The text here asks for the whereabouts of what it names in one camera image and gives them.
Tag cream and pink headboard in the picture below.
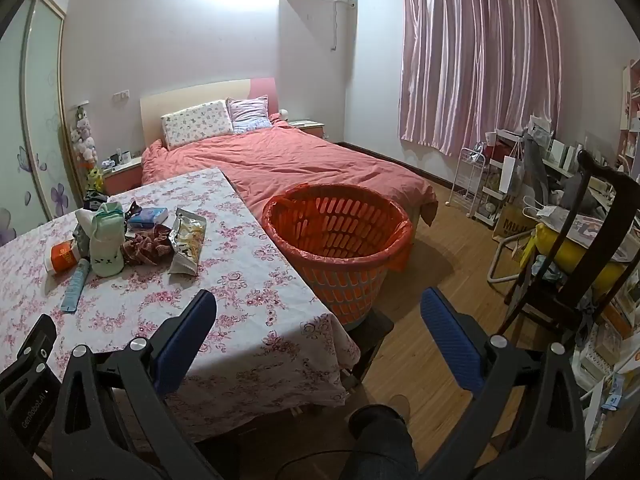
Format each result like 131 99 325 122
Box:
140 77 277 148

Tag white tube frame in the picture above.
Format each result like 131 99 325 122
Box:
487 237 532 287

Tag brown paper bag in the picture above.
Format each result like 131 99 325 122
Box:
492 200 536 244

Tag orange and white cup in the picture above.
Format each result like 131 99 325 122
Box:
45 241 82 274

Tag pink nightstand with mug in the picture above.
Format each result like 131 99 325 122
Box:
102 156 146 196

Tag dark stool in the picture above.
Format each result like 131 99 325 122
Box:
344 307 396 387

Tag pink nightstand by curtain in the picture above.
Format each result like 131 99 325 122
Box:
289 120 328 141

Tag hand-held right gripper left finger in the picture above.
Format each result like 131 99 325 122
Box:
50 289 226 480

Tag dark wooden chair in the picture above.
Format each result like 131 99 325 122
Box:
497 150 640 357

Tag person's leg in jeans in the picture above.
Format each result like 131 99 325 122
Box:
347 404 419 480

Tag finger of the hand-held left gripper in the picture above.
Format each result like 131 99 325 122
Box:
0 314 58 378

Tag grey cloth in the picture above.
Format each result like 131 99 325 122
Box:
522 135 552 206

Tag pink curtain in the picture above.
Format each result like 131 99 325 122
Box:
398 0 563 157

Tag black cable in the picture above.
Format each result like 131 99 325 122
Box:
265 447 353 480

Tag blue tube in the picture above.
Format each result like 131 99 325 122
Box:
61 258 92 311

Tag white wire rack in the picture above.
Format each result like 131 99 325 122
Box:
451 147 488 217

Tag striped ruffled pillow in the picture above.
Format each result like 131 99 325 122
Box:
226 95 273 135

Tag floral tablecloth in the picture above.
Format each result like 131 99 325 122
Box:
0 167 362 443

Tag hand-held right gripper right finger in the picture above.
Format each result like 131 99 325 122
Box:
420 287 588 480

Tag silver yellow snack bag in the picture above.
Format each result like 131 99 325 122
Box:
167 208 207 276

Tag orange plastic laundry basket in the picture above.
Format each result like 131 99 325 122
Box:
261 183 415 323

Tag floral pillow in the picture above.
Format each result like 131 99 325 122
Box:
161 100 235 151

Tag wardrobe with flower doors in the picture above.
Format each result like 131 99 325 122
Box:
0 0 83 248

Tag hanging plush toys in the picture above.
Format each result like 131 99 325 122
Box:
70 105 98 166

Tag blue tissue pack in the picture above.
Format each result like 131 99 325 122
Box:
127 207 170 226

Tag brown cloth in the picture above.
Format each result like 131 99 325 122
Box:
122 225 173 266

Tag white trolley cart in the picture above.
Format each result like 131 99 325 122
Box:
475 130 531 224

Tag bed with red duvet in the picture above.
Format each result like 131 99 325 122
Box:
141 127 439 241

